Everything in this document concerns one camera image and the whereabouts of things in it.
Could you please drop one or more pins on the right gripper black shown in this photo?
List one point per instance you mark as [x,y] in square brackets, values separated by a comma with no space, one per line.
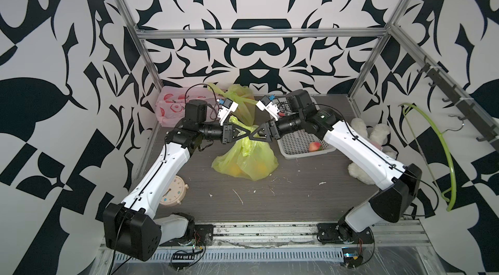
[273,129]

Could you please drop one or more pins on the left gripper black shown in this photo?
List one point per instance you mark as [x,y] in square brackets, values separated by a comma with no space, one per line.
[227,133]

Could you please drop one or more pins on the green avocado plastic bag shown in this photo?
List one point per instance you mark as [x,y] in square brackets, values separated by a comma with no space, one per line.
[252,160]

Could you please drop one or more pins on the white plastic basket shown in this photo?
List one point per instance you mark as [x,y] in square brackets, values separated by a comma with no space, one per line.
[296,145]

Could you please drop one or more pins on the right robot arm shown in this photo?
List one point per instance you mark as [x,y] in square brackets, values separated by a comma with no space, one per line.
[398,184]

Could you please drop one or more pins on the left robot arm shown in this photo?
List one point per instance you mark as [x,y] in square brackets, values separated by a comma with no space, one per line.
[130,226]

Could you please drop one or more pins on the peach back basket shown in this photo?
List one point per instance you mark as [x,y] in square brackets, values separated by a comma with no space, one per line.
[315,146]

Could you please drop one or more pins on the pink plastic bag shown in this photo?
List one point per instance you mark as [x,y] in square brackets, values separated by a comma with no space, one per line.
[170,104]

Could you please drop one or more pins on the beige alarm clock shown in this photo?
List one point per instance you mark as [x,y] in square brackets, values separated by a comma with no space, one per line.
[175,193]

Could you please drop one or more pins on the green hoop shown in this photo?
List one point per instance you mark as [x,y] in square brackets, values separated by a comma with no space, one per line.
[449,195]

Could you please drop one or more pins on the black hook rack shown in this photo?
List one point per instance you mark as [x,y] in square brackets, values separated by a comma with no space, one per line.
[469,107]

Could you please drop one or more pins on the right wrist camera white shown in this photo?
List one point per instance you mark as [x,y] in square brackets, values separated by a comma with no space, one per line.
[266,103]

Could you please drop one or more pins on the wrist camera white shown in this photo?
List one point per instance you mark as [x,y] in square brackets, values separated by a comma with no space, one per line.
[266,103]
[226,107]

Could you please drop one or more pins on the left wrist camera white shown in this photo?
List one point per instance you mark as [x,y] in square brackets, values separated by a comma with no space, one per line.
[226,107]

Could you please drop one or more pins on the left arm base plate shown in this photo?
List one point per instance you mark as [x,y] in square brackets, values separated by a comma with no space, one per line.
[198,234]

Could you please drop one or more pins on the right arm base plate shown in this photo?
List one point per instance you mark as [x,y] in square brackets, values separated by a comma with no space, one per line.
[342,234]

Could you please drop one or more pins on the aluminium frame bar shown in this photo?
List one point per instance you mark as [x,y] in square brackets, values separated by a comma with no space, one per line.
[261,33]

